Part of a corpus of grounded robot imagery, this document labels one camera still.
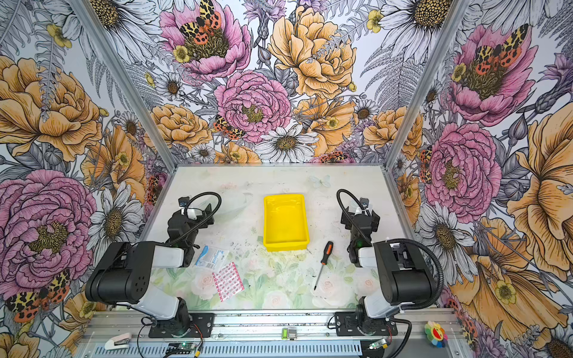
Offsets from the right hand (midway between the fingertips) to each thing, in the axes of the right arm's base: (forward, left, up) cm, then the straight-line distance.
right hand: (359, 214), depth 94 cm
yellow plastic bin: (-1, +31, -4) cm, 32 cm away
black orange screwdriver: (-14, +15, -6) cm, 21 cm away
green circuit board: (-43, +64, -8) cm, 77 cm away
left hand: (+3, +66, +2) cm, 66 cm away
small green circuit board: (-43, +1, -8) cm, 44 cm away
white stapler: (-41, +82, -5) cm, 92 cm away
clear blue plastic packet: (-14, +60, -7) cm, 62 cm away
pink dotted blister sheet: (-23, +52, -7) cm, 57 cm away
